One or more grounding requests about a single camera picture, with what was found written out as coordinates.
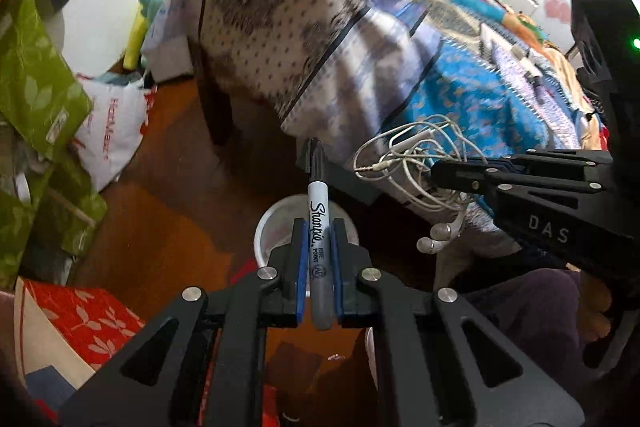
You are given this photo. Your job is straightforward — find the dark blue folder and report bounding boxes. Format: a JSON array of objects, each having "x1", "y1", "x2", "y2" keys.
[{"x1": 25, "y1": 367, "x2": 77, "y2": 411}]

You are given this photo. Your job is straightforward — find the black marker pen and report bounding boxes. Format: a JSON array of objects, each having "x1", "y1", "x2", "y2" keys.
[
  {"x1": 305, "y1": 138, "x2": 335, "y2": 332},
  {"x1": 525, "y1": 62, "x2": 549, "y2": 100}
]

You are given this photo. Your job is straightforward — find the blue patchwork bedspread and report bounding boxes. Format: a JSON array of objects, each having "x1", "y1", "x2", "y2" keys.
[{"x1": 142, "y1": 0, "x2": 608, "y2": 258}]

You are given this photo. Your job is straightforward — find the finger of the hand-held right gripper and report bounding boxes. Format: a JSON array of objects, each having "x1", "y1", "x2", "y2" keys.
[
  {"x1": 467, "y1": 148, "x2": 614, "y2": 171},
  {"x1": 431, "y1": 161, "x2": 614, "y2": 208}
]

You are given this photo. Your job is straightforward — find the pale storage box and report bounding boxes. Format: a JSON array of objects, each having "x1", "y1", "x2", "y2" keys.
[{"x1": 142, "y1": 2, "x2": 194, "y2": 84}]

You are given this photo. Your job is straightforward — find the white earphones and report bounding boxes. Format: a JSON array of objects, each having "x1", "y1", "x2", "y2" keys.
[{"x1": 352, "y1": 116, "x2": 488, "y2": 256}]

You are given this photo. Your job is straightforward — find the green leaf-print bag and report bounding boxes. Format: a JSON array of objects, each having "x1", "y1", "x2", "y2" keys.
[
  {"x1": 0, "y1": 0, "x2": 94, "y2": 160},
  {"x1": 0, "y1": 147, "x2": 109, "y2": 289}
]

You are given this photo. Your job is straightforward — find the person's left leg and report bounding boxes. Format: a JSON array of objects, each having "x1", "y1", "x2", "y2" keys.
[{"x1": 435, "y1": 257, "x2": 587, "y2": 389}]

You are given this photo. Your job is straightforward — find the person's right hand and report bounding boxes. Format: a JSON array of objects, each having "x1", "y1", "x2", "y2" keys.
[{"x1": 575, "y1": 274, "x2": 615, "y2": 344}]

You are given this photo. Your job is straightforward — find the white plastic cup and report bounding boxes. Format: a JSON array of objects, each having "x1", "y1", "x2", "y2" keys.
[{"x1": 253, "y1": 194, "x2": 379, "y2": 389}]

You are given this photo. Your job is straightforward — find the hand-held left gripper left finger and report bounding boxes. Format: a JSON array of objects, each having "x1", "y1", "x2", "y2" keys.
[{"x1": 60, "y1": 218, "x2": 308, "y2": 427}]

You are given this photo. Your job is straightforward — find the white plastic bag red print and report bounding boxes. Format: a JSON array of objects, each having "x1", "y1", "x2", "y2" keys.
[{"x1": 75, "y1": 74, "x2": 152, "y2": 194}]

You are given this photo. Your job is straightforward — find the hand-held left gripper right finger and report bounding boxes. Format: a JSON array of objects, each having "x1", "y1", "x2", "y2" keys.
[{"x1": 331, "y1": 218, "x2": 585, "y2": 427}]

